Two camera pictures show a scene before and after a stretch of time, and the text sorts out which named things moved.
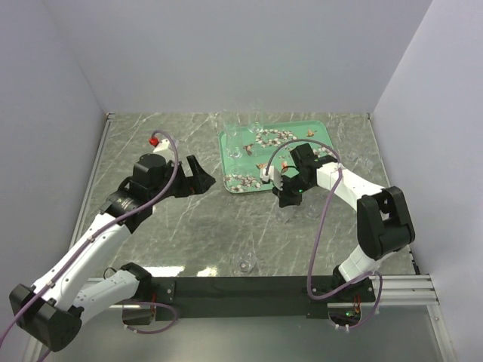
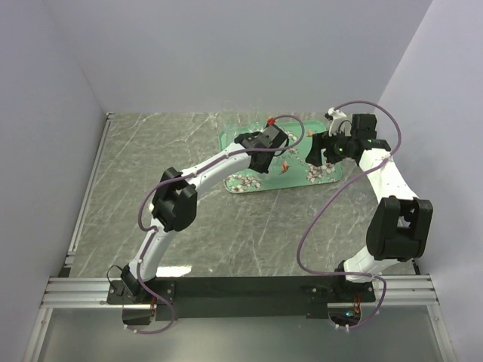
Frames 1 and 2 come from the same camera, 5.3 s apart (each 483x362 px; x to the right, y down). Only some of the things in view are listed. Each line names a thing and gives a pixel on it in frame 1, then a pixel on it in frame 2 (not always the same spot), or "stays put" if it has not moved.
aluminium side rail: x=109 y=116 stays put
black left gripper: x=198 y=183 to x=264 y=169
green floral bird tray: x=244 y=151 stays put
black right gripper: x=285 y=198 to x=320 y=140
